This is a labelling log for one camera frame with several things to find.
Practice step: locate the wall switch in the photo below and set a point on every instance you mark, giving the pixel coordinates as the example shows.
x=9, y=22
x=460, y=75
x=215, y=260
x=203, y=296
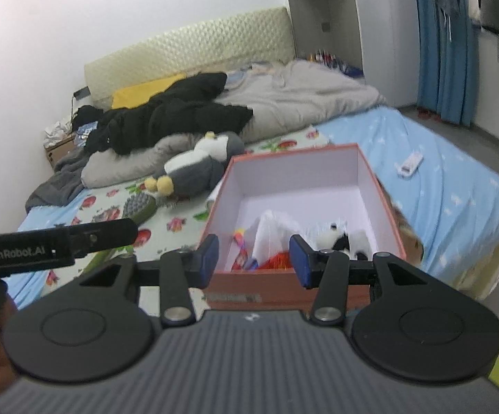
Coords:
x=326, y=26

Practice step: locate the blue star print bedsheet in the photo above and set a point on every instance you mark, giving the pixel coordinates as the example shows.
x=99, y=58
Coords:
x=447, y=181

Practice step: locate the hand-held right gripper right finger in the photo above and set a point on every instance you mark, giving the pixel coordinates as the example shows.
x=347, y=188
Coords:
x=299, y=263

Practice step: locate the yellow pillow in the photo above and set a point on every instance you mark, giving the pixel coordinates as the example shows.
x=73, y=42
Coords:
x=141, y=92

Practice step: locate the white remote control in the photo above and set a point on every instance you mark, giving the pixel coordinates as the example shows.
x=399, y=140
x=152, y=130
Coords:
x=411, y=164

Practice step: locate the blue plastic packet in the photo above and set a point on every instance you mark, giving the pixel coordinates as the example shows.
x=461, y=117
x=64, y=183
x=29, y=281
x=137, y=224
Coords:
x=87, y=129

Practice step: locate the white spray can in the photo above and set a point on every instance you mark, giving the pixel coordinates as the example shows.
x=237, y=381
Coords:
x=210, y=203

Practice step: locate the grey wardrobe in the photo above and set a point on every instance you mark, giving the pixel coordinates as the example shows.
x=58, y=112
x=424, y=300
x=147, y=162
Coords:
x=383, y=30

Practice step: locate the grey penguin plush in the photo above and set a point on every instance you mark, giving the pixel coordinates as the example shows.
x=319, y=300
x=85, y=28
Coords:
x=193, y=172

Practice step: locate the black clothing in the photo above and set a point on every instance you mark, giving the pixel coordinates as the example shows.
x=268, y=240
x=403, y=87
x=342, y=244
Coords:
x=87, y=114

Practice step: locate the grey duvet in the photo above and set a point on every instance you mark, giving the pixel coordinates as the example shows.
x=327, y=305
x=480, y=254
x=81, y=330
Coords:
x=301, y=95

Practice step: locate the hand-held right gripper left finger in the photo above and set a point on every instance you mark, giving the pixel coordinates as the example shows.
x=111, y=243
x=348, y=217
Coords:
x=208, y=261

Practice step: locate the pink box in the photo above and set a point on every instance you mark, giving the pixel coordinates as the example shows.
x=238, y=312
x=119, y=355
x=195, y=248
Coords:
x=301, y=181

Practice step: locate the panda plush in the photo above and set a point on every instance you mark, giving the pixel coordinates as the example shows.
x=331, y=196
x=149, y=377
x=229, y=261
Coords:
x=340, y=239

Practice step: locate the black jacket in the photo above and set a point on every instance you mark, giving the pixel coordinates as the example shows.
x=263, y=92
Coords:
x=176, y=112

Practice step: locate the blue curtain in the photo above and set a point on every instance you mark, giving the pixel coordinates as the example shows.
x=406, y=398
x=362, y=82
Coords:
x=443, y=73

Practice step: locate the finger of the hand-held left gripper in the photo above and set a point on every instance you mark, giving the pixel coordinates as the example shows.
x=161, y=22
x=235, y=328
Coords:
x=102, y=233

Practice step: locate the cardboard box nightstand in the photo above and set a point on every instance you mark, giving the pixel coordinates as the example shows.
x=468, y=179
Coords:
x=62, y=152

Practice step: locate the white crumpled clothes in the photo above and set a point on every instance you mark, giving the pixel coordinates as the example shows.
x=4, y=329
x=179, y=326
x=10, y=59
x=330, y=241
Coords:
x=56, y=133

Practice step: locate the fruit print mat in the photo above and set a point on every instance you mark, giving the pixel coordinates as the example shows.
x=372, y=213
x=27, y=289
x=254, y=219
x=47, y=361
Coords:
x=176, y=224

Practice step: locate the cream padded headboard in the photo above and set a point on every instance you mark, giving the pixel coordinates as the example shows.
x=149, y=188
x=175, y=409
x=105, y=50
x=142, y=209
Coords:
x=189, y=43

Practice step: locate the row of colourful small items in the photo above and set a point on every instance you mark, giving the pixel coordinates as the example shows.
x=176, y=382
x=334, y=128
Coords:
x=327, y=57

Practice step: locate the beige mattress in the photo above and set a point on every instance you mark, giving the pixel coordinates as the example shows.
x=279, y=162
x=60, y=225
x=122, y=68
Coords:
x=482, y=267

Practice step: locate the dark grey blanket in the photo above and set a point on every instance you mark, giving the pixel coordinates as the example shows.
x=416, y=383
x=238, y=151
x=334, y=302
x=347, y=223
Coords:
x=59, y=185

